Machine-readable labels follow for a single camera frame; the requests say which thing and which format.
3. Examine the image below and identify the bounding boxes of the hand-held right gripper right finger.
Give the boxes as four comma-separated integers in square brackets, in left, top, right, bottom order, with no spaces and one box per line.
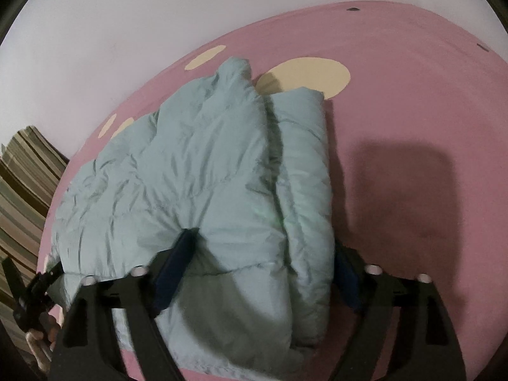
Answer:
[329,240,467,381]

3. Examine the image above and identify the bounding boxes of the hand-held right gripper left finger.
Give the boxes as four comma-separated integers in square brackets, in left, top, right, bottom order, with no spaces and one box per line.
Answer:
[48,227,200,381]

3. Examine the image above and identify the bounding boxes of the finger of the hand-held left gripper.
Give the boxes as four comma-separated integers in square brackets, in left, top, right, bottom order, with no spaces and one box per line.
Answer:
[1,256,29,312]
[28,260,66,306]

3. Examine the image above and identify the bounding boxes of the light blue puffer jacket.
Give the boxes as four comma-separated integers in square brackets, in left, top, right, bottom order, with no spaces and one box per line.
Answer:
[50,56,336,381]

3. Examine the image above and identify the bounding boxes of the person's left hand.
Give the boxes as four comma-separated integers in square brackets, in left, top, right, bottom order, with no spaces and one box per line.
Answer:
[24,317,61,371]

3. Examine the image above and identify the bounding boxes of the striped headboard cloth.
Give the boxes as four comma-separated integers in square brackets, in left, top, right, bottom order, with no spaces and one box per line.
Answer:
[0,126,70,366]

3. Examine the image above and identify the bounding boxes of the pink polka-dot bed mattress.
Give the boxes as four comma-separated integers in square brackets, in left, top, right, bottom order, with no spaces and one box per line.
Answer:
[36,0,508,381]

